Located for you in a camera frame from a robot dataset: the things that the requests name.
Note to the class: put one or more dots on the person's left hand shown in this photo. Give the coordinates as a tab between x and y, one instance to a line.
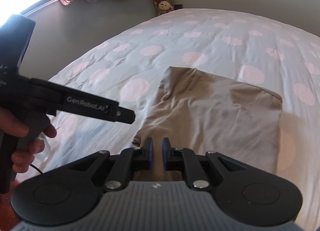
12	124

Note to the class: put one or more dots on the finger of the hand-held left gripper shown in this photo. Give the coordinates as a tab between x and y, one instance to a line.
126	116

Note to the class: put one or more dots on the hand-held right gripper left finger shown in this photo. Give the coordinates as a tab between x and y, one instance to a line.
150	153

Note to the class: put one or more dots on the red fleece clothing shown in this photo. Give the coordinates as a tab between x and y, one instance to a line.
5	208

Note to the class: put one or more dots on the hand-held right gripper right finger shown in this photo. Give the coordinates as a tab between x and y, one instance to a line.
165	153

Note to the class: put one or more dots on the polka dot bed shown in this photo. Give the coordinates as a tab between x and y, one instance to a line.
200	33

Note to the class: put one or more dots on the beige shirt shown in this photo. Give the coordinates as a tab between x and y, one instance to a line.
212	120

